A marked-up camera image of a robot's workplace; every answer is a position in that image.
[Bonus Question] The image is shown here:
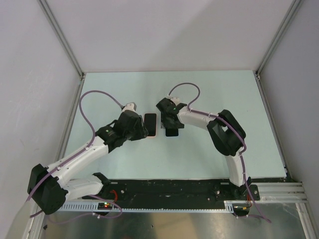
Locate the pink phone case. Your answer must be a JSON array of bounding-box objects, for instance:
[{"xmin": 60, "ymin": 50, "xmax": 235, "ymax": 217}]
[{"xmin": 147, "ymin": 114, "xmax": 159, "ymax": 138}]

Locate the aluminium front frame rail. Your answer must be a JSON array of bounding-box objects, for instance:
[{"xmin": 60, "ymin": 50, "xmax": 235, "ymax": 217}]
[{"xmin": 255, "ymin": 183, "xmax": 308, "ymax": 203}]

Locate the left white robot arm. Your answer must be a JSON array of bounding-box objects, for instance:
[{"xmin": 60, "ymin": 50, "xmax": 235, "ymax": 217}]
[{"xmin": 27, "ymin": 110, "xmax": 148, "ymax": 215}]

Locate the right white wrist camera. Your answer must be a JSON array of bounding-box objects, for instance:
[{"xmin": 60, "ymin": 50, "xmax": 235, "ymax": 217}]
[{"xmin": 166, "ymin": 96, "xmax": 180, "ymax": 105}]

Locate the black smartphone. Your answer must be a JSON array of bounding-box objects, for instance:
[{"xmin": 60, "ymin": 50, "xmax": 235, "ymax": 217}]
[{"xmin": 144, "ymin": 113, "xmax": 158, "ymax": 137}]

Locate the aluminium frame post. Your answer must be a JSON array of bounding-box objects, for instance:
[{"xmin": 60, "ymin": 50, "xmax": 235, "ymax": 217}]
[
  {"xmin": 255, "ymin": 0, "xmax": 304, "ymax": 80},
  {"xmin": 37, "ymin": 0, "xmax": 85, "ymax": 80}
]

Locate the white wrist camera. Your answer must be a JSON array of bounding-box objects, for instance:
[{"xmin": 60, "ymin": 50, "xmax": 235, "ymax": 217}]
[
  {"xmin": 122, "ymin": 102, "xmax": 137, "ymax": 112},
  {"xmin": 166, "ymin": 96, "xmax": 180, "ymax": 105}
]

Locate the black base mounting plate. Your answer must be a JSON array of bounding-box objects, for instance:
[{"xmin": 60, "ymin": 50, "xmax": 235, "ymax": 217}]
[{"xmin": 98, "ymin": 179, "xmax": 260, "ymax": 210}]

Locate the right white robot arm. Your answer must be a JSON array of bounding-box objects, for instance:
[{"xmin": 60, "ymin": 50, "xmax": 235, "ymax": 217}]
[{"xmin": 156, "ymin": 97, "xmax": 249, "ymax": 200}]

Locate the blue cased smartphone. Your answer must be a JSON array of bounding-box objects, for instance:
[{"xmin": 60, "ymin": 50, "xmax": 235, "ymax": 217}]
[{"xmin": 165, "ymin": 128, "xmax": 179, "ymax": 137}]

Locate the left aluminium frame post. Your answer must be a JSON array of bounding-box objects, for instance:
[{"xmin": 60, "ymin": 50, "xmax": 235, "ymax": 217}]
[{"xmin": 37, "ymin": 0, "xmax": 85, "ymax": 80}]

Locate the right aluminium frame post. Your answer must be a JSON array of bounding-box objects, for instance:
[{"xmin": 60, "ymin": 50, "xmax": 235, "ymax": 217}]
[{"xmin": 255, "ymin": 0, "xmax": 304, "ymax": 80}]

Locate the white slotted cable duct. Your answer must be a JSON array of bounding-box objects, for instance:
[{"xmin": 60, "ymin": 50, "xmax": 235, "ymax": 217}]
[{"xmin": 59, "ymin": 201, "xmax": 236, "ymax": 214}]

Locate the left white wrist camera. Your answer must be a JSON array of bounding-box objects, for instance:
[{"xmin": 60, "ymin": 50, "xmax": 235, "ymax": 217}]
[{"xmin": 122, "ymin": 102, "xmax": 137, "ymax": 112}]

